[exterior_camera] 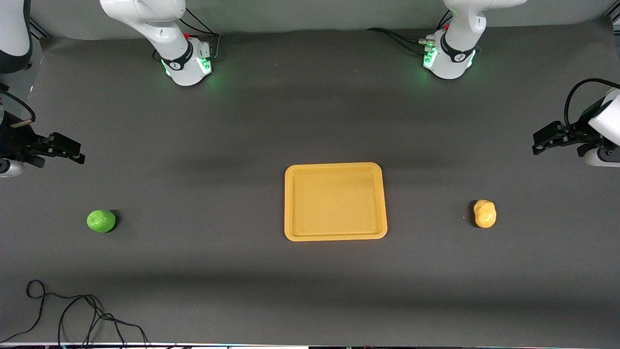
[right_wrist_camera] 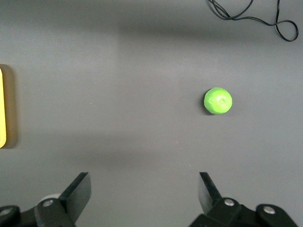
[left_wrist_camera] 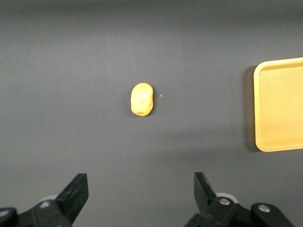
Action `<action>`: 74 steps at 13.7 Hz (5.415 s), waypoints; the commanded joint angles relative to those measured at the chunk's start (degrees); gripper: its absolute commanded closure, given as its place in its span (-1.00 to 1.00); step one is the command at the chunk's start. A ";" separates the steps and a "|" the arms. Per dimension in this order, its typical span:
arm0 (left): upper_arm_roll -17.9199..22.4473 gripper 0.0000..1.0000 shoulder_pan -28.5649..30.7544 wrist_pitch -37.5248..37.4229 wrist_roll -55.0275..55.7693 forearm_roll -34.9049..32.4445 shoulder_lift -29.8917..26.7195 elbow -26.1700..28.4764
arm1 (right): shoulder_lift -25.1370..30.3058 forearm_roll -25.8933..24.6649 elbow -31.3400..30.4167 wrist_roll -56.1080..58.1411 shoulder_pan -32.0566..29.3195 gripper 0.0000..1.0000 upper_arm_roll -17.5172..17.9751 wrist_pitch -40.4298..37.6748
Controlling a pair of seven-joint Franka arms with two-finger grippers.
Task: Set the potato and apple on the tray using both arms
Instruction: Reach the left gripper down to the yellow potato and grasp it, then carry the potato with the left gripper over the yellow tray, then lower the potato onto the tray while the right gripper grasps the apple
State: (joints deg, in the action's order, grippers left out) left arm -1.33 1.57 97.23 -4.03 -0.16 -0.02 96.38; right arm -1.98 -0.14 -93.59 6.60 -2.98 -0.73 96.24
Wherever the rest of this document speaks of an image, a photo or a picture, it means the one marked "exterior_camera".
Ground orange plastic tray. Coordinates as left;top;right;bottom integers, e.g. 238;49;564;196
284;162;388;242

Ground black left arm base cables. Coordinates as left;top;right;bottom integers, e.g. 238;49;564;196
365;10;453;55

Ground yellow potato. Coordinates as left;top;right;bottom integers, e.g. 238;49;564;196
473;199;497;229

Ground loose thin black cable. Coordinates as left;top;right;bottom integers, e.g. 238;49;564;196
0;280;149;348

